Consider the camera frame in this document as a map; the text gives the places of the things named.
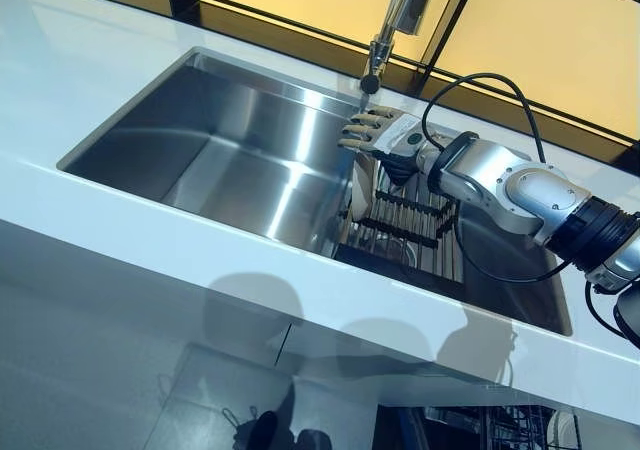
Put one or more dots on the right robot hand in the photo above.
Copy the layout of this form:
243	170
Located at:
395	140

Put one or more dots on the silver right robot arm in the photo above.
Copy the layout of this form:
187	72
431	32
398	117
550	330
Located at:
505	185

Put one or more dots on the black steel sink drying rack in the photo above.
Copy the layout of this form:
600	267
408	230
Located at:
410	220

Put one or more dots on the chrome gooseneck faucet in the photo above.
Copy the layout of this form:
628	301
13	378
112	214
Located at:
400	10

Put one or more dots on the stainless steel sink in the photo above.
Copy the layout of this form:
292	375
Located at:
225	160

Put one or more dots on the glossy white cabinet front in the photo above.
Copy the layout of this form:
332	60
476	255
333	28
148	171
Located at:
100	370

